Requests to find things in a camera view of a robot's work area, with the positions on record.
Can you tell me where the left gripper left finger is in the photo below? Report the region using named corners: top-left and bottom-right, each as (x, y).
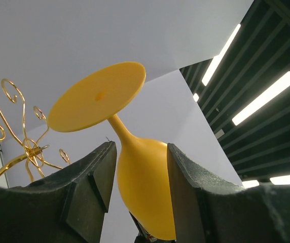
top-left (0, 141), bottom-right (117, 242)

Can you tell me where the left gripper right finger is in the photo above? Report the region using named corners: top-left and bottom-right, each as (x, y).
top-left (167, 143), bottom-right (290, 242)

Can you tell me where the orange wine glass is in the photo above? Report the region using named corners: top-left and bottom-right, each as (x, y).
top-left (47, 61), bottom-right (176, 240)

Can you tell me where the gold wire glass rack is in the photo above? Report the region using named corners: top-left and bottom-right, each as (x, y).
top-left (0, 78), bottom-right (63, 182)

